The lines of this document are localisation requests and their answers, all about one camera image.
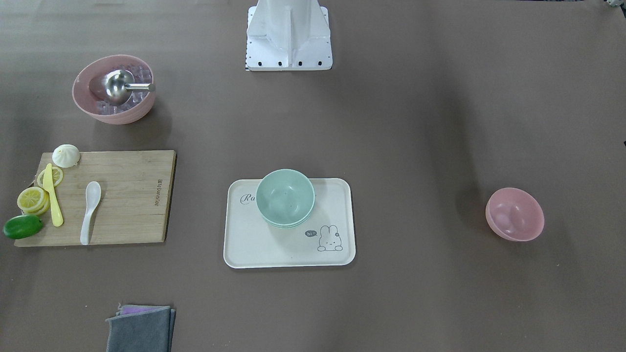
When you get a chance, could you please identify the cream rabbit tray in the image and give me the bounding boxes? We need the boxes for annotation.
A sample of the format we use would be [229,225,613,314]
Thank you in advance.
[223,178,357,269]

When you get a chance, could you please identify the small pink bowl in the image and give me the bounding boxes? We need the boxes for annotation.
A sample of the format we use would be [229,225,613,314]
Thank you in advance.
[485,187,545,242]

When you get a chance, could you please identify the yellow plastic knife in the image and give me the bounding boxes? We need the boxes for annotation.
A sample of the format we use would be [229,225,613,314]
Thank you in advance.
[43,163,64,227]

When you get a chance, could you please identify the metal ice scoop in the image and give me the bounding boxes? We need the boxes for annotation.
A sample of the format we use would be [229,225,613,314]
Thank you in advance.
[88,69,155,106]

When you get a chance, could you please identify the clear ice cubes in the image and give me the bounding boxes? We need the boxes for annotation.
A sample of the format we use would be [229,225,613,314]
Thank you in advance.
[96,65,153,114]

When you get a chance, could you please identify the gray folded cloth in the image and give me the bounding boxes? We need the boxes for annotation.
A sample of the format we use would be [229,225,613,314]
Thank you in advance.
[106,305,176,352]

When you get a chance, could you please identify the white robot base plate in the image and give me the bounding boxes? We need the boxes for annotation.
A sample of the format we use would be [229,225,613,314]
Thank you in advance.
[245,0,333,71]

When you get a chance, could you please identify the green lime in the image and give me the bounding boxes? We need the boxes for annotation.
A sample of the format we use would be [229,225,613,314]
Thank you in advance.
[3,214,43,239]

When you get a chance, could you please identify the bamboo cutting board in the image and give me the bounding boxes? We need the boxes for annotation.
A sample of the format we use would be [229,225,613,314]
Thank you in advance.
[14,150,177,247]

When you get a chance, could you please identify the lower lemon slice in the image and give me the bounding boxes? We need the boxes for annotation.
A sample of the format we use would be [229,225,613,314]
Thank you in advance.
[36,166,64,188]

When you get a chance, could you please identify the top green bowl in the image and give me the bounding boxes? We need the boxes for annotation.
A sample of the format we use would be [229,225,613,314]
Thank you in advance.
[255,169,316,212]

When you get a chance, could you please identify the upper lemon slice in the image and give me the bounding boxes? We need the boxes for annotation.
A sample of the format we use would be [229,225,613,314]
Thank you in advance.
[17,187,50,216]

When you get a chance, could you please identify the white steamed bun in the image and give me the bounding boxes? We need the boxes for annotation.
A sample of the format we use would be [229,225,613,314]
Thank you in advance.
[52,143,81,169]

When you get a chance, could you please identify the large pink bowl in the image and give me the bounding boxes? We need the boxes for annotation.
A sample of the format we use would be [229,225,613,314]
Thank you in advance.
[72,54,157,125]

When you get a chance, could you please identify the lemon slice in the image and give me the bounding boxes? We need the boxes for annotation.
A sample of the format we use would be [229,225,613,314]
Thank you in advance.
[17,187,50,216]
[36,166,64,188]

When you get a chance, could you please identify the lower green bowls stack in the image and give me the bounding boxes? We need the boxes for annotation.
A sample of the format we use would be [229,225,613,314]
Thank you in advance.
[260,207,313,229]

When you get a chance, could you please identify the white ceramic spoon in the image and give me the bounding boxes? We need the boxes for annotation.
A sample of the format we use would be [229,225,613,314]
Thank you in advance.
[80,181,102,245]

